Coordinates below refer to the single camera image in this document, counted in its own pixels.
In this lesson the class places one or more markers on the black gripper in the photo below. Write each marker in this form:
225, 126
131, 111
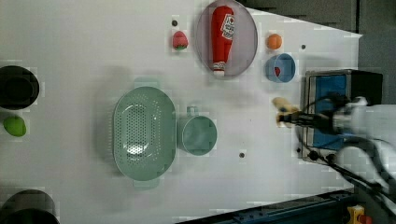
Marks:
322, 121

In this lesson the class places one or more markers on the peeled plush banana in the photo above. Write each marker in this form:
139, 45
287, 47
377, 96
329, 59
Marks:
284, 107

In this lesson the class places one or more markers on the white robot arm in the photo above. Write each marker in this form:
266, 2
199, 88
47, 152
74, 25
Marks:
368, 128

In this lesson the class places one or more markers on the green mug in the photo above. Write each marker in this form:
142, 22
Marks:
196, 134

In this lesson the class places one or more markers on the silver toaster oven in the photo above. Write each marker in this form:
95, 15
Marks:
326, 90

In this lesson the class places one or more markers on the blue cup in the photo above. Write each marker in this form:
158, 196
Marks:
280, 68

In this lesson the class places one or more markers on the orange toy fruit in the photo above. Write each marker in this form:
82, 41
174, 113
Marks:
274, 41

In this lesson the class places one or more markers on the grey oval plate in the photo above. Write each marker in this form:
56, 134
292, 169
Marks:
245, 38

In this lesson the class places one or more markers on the yellow red emergency button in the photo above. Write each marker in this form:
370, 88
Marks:
357, 215

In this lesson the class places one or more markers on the red ketchup bottle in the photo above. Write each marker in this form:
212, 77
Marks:
222, 30

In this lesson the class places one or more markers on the red plush strawberry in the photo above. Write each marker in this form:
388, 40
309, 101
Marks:
179, 41

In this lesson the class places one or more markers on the green oval colander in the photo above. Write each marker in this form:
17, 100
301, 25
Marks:
144, 133

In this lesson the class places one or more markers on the black round base upper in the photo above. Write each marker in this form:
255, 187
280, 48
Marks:
19, 88

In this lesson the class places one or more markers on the black round base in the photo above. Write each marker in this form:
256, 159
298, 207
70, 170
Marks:
29, 206
19, 88

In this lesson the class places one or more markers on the black round base lower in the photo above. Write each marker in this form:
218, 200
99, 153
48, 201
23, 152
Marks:
29, 206

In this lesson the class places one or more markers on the green toy pear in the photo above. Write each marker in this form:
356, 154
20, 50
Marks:
15, 126

